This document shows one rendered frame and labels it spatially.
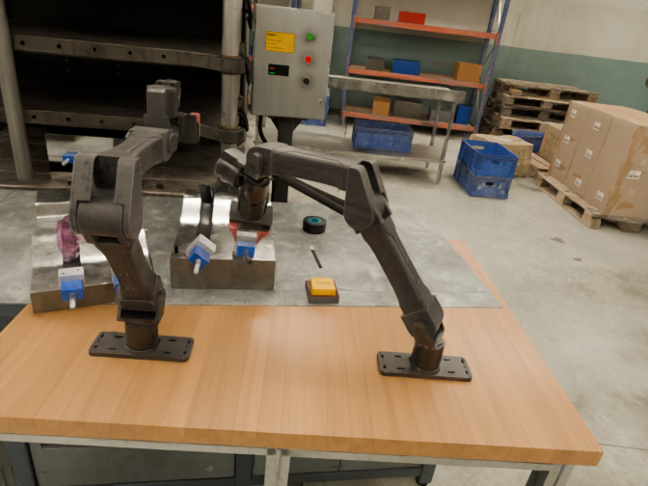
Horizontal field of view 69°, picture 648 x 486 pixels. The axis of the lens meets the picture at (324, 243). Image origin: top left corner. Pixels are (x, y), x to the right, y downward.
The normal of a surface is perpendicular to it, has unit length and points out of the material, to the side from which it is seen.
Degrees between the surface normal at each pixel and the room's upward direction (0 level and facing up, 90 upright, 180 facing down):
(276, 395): 0
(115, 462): 90
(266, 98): 90
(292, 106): 90
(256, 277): 90
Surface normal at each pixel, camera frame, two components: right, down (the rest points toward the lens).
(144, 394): 0.11, -0.89
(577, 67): -0.07, 0.44
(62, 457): 0.14, 0.45
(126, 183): 0.07, -0.01
